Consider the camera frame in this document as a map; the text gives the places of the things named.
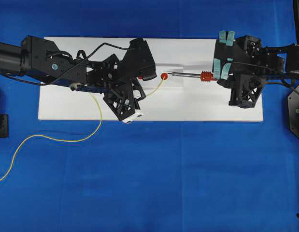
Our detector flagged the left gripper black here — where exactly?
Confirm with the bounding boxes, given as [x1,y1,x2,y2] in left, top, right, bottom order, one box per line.
[76,38,157,100]

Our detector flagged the red dot mark right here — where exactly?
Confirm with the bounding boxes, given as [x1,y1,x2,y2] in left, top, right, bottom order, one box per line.
[160,72,168,81]

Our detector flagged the red handled soldering iron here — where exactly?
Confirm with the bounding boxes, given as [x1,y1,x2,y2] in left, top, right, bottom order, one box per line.
[168,71,217,82]

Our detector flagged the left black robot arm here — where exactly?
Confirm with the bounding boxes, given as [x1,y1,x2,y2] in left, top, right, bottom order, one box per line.
[0,36,157,96]

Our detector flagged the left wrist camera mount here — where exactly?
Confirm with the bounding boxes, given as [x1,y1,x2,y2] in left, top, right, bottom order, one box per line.
[103,81,143,124]

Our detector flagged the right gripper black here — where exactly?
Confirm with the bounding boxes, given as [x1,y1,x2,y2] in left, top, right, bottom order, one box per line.
[213,30,262,85]

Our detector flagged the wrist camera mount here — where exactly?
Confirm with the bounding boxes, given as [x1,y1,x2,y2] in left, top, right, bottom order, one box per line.
[103,81,143,124]
[228,73,265,109]

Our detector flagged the yellow solder wire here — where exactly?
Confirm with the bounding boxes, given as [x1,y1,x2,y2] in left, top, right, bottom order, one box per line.
[0,77,166,184]

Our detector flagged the white work board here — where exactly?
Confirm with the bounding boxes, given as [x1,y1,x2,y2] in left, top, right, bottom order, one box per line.
[38,38,263,122]

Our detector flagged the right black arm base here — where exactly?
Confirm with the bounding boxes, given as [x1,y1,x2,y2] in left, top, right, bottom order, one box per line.
[287,85,299,139]

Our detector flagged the blue table cloth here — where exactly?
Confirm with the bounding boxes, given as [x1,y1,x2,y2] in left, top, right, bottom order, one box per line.
[0,0,299,232]

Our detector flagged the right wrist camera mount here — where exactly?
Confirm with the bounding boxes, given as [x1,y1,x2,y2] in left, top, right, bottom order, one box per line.
[228,73,265,109]

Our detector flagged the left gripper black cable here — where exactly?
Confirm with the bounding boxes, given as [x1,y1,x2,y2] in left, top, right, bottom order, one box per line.
[76,42,133,63]

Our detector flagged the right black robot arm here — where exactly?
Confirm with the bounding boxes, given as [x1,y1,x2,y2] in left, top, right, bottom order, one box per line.
[213,30,299,85]

